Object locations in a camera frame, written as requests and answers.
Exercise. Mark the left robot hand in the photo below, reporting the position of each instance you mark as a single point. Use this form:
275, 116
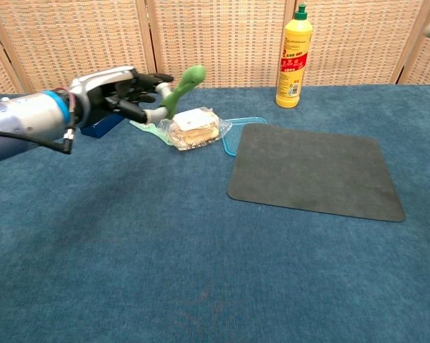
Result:
100, 85

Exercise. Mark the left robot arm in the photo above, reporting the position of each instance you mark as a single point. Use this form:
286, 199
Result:
22, 114

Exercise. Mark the dark blue printed box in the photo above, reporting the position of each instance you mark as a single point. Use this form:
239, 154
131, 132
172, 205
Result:
100, 130

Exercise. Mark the light green brush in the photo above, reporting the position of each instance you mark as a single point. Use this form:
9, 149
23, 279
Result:
154, 130

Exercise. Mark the wrapped sandwich packet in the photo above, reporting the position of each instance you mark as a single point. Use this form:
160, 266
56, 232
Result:
193, 130

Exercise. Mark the woven bamboo folding screen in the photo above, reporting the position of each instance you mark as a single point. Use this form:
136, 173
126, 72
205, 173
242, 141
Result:
218, 43

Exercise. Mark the transparent blue container lid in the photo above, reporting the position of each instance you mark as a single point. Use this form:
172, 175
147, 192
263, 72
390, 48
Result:
233, 137

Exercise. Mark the yellow bottle with green cap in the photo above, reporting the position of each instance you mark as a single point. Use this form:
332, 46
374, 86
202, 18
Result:
293, 71

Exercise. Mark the blue table cloth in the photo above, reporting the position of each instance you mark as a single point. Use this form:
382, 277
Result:
165, 250

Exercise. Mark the dark grey mat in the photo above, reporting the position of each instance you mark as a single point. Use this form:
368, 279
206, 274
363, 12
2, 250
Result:
308, 171

